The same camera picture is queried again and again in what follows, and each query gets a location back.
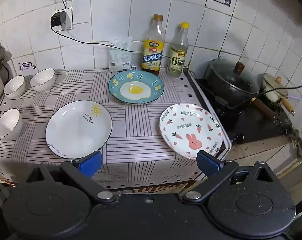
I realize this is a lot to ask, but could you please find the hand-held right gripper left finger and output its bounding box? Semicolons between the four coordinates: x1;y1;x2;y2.
26;151;116;203

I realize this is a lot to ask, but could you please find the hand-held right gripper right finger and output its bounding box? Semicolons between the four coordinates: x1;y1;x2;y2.
182;150;278;203

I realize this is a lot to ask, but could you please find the white plate with bunny print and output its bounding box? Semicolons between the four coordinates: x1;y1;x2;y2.
159;103;223;160

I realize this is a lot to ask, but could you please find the white plate with sun print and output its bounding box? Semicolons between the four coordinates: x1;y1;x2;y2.
45;100;113;159

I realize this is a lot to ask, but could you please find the blue plate with egg print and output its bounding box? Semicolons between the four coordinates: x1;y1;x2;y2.
108;70;165;105

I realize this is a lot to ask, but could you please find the white bowl with dark rim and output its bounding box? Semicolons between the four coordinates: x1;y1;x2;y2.
0;108;23;141
30;69;56;93
3;75;26;100

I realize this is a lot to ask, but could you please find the black stove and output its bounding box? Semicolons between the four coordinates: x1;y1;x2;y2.
188;69;294;145

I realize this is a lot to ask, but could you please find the glass pot lid wooden knob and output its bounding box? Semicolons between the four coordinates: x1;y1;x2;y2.
207;59;260;95

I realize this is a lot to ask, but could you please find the cream enamel milk pot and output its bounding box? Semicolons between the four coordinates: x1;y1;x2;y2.
262;73;296;116

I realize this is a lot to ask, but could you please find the clear vinegar bottle yellow cap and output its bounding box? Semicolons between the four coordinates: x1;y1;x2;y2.
167;22;190;77

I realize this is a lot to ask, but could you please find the white plastic salt bag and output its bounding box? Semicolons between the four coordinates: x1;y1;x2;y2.
107;36;133;72

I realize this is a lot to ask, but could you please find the cooking wine bottle yellow label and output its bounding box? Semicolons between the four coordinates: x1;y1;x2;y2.
142;14;166;76

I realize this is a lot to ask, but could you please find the black power adapter in socket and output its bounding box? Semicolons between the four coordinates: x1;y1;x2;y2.
55;0;74;30

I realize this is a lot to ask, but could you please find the black plug-in charger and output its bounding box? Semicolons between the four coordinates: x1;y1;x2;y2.
50;11;67;28

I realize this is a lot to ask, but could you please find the black pot with wooden handle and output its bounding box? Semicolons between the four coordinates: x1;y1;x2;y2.
206;58;279;123

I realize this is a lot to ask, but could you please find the small white wall sticker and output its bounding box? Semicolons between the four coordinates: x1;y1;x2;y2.
17;61;37;71

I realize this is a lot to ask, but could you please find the black charger cable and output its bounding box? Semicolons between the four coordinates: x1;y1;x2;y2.
50;25;191;70

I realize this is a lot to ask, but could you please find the black rice cooker cord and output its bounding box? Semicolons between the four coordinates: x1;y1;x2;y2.
0;46;13;80

